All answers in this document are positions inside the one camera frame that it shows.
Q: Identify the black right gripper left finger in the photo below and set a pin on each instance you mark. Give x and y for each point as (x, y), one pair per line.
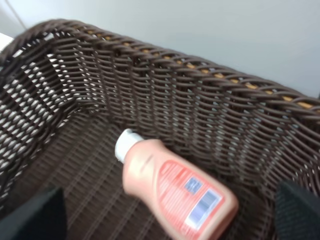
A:
(43, 217)

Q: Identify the dark brown wicker basket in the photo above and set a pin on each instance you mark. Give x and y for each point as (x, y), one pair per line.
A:
(68, 90)

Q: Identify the pink lotion bottle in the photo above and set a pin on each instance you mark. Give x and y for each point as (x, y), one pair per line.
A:
(187, 202)

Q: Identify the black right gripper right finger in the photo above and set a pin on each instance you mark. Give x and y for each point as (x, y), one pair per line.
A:
(297, 213)

